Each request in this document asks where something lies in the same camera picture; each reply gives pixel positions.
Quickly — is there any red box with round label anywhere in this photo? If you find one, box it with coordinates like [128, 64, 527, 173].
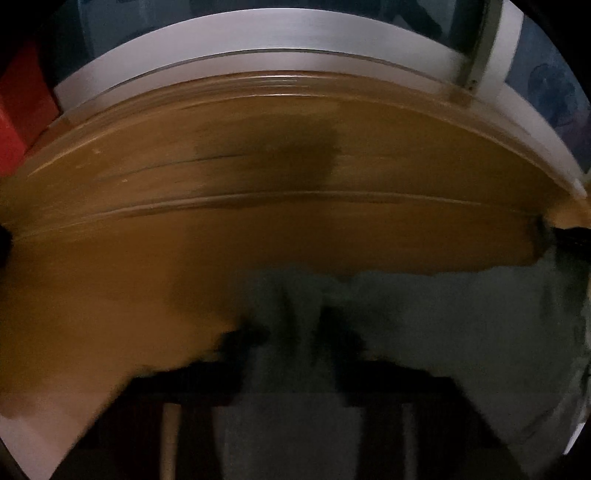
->
[0, 39, 61, 176]

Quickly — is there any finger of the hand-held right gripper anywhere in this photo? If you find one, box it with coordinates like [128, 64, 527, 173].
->
[551, 225, 591, 252]

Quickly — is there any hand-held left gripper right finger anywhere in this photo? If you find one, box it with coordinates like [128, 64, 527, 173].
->
[320, 306, 522, 480]

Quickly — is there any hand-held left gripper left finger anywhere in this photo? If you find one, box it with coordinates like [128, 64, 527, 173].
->
[69, 323, 271, 480]

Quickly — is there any grey sweater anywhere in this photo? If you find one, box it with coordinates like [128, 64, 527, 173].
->
[217, 222, 591, 480]

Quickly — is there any window with white frame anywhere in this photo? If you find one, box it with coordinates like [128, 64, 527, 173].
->
[46, 0, 591, 199]

